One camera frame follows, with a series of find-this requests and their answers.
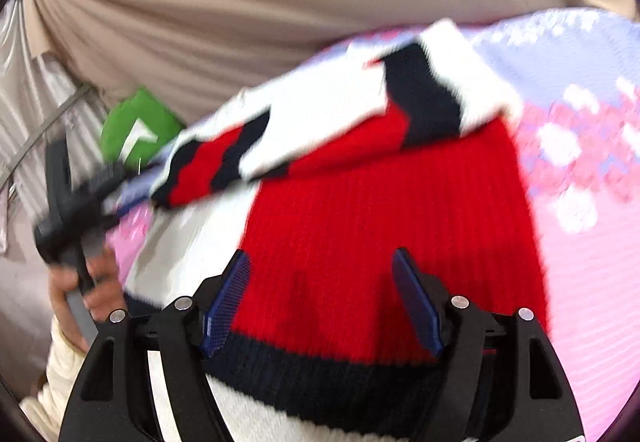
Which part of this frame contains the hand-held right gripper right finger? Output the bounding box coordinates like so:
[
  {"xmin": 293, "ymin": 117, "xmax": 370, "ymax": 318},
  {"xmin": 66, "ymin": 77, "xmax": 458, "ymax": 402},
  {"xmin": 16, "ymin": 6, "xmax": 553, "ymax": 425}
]
[{"xmin": 391, "ymin": 248, "xmax": 586, "ymax": 442}]

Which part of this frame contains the grey cord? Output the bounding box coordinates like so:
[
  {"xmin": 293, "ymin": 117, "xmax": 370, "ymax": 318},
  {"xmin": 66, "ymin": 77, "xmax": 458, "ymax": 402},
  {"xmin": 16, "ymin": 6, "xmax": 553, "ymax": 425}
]
[{"xmin": 0, "ymin": 86, "xmax": 98, "ymax": 185}]

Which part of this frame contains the pink floral bed sheet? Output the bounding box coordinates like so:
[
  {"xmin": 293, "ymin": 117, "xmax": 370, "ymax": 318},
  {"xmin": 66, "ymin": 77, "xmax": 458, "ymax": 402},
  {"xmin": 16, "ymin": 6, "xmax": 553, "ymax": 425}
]
[{"xmin": 105, "ymin": 6, "xmax": 640, "ymax": 442}]

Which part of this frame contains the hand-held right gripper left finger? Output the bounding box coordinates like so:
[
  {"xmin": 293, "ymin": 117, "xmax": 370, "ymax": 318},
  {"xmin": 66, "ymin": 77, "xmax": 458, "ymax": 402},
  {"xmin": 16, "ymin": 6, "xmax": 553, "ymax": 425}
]
[{"xmin": 59, "ymin": 249, "xmax": 252, "ymax": 442}]

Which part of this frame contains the person's left hand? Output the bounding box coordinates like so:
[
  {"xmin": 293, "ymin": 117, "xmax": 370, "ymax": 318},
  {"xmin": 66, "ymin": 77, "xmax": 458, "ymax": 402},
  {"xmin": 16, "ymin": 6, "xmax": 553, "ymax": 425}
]
[{"xmin": 49, "ymin": 249, "xmax": 127, "ymax": 354}]

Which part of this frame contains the green cushion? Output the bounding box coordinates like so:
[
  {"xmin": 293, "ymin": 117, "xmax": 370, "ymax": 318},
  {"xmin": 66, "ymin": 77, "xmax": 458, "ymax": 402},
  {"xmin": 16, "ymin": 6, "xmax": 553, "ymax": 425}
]
[{"xmin": 100, "ymin": 88, "xmax": 186, "ymax": 173}]

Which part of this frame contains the red white navy knit sweater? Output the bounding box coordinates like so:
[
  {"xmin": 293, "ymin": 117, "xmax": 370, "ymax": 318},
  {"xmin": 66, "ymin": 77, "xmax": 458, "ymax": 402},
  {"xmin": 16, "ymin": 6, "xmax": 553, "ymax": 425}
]
[{"xmin": 117, "ymin": 19, "xmax": 551, "ymax": 442}]

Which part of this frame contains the silver grey curtain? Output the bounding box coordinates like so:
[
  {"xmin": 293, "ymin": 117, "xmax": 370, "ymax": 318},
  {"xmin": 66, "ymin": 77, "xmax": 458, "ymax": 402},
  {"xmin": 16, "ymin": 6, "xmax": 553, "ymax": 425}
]
[{"xmin": 0, "ymin": 0, "xmax": 121, "ymax": 267}]

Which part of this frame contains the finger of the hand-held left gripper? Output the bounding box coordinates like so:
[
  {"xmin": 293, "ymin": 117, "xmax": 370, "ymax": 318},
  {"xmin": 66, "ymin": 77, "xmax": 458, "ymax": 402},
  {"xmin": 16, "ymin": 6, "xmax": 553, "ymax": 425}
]
[{"xmin": 89, "ymin": 162, "xmax": 138, "ymax": 220}]

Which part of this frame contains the person's left forearm cream sleeve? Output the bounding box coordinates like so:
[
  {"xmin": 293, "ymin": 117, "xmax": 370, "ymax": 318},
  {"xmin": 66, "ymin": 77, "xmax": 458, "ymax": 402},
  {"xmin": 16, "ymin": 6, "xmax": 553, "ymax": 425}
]
[{"xmin": 20, "ymin": 317, "xmax": 96, "ymax": 442}]

